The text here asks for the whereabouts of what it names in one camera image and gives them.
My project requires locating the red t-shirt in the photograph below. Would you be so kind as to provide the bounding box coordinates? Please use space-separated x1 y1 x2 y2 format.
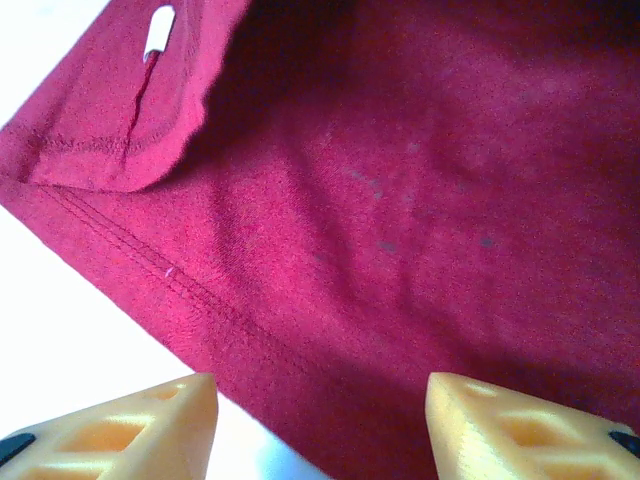
0 0 640 480

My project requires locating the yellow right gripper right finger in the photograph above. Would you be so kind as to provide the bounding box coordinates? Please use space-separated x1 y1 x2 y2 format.
424 372 640 480

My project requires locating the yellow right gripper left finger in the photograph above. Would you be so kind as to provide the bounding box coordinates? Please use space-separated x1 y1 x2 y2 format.
0 372 220 480

